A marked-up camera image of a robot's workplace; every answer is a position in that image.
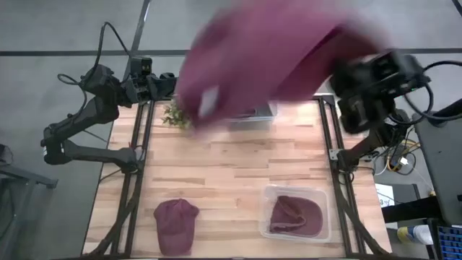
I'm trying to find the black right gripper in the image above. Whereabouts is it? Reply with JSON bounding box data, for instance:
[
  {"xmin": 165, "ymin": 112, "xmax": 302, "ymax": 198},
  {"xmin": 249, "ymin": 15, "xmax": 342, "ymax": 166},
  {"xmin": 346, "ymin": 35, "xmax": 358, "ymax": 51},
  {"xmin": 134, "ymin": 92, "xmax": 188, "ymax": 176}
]
[{"xmin": 330, "ymin": 61, "xmax": 396, "ymax": 135}]

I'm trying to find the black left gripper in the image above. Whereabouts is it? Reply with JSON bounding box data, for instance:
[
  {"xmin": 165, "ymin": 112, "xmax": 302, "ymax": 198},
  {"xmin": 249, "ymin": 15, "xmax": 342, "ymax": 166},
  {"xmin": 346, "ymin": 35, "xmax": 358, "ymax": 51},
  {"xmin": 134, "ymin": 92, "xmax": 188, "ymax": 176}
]
[{"xmin": 123, "ymin": 71, "xmax": 178, "ymax": 108}]

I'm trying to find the maroon baseball cap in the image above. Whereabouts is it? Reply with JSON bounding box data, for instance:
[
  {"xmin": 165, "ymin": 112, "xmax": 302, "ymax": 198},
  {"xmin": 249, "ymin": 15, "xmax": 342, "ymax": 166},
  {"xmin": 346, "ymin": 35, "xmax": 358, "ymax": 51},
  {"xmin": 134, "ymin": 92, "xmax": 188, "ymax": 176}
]
[
  {"xmin": 269, "ymin": 194, "xmax": 325, "ymax": 238},
  {"xmin": 175, "ymin": 0, "xmax": 384, "ymax": 137},
  {"xmin": 153, "ymin": 197, "xmax": 201, "ymax": 256}
]

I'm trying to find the large clear plastic bin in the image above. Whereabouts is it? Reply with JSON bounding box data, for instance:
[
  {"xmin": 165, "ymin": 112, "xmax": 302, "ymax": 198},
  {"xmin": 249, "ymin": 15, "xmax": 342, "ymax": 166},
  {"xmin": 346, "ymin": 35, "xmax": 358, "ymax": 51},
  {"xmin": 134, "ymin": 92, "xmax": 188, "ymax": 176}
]
[{"xmin": 258, "ymin": 183, "xmax": 332, "ymax": 243}]

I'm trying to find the green plant in white pot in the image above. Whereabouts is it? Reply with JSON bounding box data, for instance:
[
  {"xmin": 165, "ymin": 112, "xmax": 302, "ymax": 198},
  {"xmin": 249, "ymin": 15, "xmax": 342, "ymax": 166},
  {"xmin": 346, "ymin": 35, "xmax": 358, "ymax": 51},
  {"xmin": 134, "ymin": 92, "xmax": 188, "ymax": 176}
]
[{"xmin": 161, "ymin": 102, "xmax": 192, "ymax": 130}]

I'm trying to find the black power adapter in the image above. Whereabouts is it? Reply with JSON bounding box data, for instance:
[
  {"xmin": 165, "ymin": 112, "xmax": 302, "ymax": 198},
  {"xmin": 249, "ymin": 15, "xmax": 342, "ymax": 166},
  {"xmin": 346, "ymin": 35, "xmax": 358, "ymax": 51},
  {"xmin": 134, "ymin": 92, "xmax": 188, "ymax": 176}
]
[{"xmin": 389, "ymin": 146, "xmax": 409, "ymax": 167}]

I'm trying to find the white paper sheet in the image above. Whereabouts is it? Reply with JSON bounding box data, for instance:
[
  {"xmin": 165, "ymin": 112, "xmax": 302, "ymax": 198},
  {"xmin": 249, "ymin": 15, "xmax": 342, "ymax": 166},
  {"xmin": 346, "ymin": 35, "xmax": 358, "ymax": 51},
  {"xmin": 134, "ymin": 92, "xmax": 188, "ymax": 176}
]
[{"xmin": 375, "ymin": 183, "xmax": 397, "ymax": 209}]

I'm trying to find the black monitor pole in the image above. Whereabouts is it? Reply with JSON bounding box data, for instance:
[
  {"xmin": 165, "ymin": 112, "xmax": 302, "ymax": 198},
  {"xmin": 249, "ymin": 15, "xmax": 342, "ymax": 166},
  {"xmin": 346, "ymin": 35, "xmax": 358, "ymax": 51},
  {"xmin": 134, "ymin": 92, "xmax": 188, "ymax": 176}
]
[{"xmin": 432, "ymin": 98, "xmax": 462, "ymax": 123}]

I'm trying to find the small clear plastic bin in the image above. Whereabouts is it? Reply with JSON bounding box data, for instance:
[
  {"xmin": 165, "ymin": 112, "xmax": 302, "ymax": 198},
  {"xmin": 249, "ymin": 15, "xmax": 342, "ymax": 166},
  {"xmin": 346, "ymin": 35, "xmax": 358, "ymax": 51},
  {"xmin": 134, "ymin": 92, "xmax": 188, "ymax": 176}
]
[{"xmin": 225, "ymin": 103, "xmax": 279, "ymax": 131}]

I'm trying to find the black desk bar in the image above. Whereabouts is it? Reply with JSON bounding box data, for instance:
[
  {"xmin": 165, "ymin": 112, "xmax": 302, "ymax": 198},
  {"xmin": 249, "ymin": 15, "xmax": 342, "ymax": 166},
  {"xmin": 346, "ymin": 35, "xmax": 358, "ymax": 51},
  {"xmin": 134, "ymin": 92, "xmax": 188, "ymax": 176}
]
[{"xmin": 381, "ymin": 196, "xmax": 445, "ymax": 225}]

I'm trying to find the white wipes canister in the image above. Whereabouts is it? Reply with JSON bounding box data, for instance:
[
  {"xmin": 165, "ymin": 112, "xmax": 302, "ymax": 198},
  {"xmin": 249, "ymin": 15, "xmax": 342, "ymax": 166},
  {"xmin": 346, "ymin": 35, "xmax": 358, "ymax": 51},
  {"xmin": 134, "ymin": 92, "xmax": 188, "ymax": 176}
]
[{"xmin": 396, "ymin": 223, "xmax": 434, "ymax": 246}]

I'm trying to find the backlit keyboard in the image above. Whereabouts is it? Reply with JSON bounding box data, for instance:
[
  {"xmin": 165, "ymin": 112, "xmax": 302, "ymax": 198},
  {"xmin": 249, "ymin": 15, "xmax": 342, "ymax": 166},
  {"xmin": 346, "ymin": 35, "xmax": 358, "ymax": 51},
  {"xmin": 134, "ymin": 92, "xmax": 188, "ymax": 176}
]
[{"xmin": 435, "ymin": 224, "xmax": 462, "ymax": 260}]

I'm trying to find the grey metal cart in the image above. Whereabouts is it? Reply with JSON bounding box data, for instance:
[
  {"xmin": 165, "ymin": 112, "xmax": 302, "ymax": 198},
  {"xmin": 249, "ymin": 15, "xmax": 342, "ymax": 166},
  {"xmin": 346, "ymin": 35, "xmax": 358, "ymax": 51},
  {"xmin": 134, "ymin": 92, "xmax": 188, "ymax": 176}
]
[{"xmin": 0, "ymin": 143, "xmax": 58, "ymax": 260}]

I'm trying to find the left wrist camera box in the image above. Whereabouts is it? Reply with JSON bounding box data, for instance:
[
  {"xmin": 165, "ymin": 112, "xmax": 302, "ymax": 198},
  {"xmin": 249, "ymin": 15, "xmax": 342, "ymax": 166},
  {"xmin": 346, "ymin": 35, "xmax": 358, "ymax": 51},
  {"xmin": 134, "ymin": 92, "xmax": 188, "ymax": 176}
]
[{"xmin": 129, "ymin": 56, "xmax": 154, "ymax": 79}]

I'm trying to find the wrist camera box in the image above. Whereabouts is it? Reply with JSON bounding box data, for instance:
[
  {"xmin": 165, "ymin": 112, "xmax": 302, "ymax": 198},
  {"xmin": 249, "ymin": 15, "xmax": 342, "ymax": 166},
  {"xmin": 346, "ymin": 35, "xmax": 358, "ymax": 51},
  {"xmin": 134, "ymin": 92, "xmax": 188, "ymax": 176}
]
[
  {"xmin": 129, "ymin": 56, "xmax": 154, "ymax": 79},
  {"xmin": 371, "ymin": 50, "xmax": 431, "ymax": 93}
]

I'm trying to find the black aluminium rig frame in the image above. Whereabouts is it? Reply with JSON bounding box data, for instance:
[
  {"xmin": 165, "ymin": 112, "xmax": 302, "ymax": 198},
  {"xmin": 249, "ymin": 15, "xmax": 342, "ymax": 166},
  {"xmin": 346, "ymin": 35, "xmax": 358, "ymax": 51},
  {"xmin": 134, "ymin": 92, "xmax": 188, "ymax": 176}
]
[{"xmin": 82, "ymin": 94, "xmax": 391, "ymax": 260}]

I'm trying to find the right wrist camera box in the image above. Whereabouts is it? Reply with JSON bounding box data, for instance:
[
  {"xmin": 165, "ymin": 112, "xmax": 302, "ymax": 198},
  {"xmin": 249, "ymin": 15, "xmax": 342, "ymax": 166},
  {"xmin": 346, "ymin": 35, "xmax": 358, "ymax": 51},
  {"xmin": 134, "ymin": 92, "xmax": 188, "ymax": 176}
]
[{"xmin": 371, "ymin": 50, "xmax": 431, "ymax": 93}]

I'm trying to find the yellow cable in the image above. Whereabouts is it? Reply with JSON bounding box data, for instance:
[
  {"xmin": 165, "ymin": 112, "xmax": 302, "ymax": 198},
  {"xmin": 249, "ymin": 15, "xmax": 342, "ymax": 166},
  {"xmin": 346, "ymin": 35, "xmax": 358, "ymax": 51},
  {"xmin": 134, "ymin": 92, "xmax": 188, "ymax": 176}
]
[{"xmin": 385, "ymin": 142, "xmax": 422, "ymax": 173}]

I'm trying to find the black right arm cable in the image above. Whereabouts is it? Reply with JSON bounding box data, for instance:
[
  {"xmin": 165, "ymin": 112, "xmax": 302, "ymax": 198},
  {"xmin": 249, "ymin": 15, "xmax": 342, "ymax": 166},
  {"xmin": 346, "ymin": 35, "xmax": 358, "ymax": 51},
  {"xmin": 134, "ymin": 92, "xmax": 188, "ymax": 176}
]
[{"xmin": 404, "ymin": 59, "xmax": 462, "ymax": 122}]

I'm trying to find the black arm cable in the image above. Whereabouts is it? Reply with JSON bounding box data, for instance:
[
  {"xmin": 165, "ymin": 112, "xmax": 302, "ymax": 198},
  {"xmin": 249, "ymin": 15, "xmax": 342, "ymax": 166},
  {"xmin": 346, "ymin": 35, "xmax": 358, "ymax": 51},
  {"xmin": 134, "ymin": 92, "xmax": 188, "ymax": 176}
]
[
  {"xmin": 57, "ymin": 21, "xmax": 131, "ymax": 120},
  {"xmin": 404, "ymin": 59, "xmax": 462, "ymax": 122}
]

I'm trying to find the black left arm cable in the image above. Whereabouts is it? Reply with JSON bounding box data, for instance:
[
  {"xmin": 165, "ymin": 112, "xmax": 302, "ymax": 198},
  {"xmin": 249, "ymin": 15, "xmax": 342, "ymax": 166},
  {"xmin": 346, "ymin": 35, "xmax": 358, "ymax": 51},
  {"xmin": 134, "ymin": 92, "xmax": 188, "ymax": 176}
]
[{"xmin": 57, "ymin": 21, "xmax": 131, "ymax": 120}]

